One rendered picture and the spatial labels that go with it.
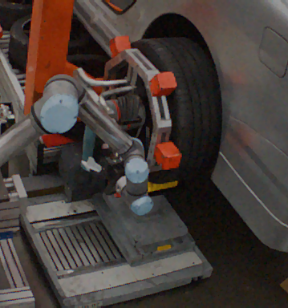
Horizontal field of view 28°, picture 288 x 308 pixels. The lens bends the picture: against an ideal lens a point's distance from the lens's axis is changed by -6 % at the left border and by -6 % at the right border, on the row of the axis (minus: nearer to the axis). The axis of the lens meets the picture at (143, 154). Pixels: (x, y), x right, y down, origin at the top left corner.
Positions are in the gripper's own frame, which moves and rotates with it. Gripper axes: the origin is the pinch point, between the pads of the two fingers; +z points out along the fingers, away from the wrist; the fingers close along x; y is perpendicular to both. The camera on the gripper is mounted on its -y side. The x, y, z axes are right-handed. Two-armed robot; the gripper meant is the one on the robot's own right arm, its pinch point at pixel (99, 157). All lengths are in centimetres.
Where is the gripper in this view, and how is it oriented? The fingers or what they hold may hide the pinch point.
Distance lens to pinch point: 234.2
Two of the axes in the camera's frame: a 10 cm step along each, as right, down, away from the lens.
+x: -8.7, 2.3, -4.4
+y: 0.8, -8.1, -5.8
